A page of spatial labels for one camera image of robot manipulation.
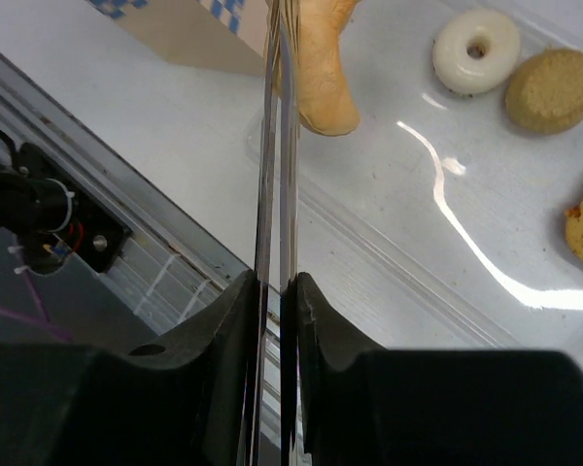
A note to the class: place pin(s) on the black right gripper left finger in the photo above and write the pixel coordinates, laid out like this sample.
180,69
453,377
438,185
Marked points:
186,398

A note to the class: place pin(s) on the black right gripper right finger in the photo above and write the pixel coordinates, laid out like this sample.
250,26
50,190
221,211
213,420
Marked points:
363,404

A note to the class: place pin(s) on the metal serving tongs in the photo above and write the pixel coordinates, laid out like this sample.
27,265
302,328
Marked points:
277,207

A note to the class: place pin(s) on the pale bread stick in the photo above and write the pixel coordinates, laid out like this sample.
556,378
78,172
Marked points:
325,102

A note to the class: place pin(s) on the paper bread bag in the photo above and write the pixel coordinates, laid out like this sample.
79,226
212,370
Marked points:
221,35

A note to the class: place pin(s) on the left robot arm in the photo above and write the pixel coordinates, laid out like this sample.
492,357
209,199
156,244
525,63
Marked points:
30,200

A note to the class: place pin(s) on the clear plastic tray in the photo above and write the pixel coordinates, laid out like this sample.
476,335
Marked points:
438,222

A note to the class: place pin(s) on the round tan bun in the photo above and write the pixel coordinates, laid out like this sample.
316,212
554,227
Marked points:
545,94

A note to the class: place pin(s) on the small white donut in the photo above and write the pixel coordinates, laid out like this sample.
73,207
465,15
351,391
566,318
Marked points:
476,51

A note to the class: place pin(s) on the aluminium frame rail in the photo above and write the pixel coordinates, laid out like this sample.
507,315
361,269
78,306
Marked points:
164,266

